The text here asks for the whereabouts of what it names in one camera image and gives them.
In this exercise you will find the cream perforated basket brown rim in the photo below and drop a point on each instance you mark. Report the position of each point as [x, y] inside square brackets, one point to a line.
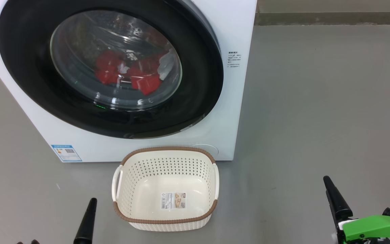
[147, 203]

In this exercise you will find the red garment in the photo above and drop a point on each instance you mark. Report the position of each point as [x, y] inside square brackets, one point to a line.
[108, 64]

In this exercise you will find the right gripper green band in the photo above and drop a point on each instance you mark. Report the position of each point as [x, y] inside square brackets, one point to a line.
[374, 228]

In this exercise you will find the paper product label sticker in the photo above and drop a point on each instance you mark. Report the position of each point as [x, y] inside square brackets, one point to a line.
[173, 201]

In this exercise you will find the black text warning sticker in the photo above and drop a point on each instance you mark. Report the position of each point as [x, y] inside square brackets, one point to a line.
[234, 59]

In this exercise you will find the white front-load washing machine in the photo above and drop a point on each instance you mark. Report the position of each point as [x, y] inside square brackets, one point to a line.
[235, 101]

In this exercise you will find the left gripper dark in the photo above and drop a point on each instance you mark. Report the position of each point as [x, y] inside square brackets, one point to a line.
[34, 242]

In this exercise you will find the black round glass washer door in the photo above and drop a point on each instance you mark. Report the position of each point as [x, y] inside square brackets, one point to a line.
[22, 51]

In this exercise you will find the round white filter cover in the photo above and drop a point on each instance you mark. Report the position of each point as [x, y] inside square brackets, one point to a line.
[212, 149]

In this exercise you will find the blue energy label sticker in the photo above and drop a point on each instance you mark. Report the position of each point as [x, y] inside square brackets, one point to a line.
[66, 153]

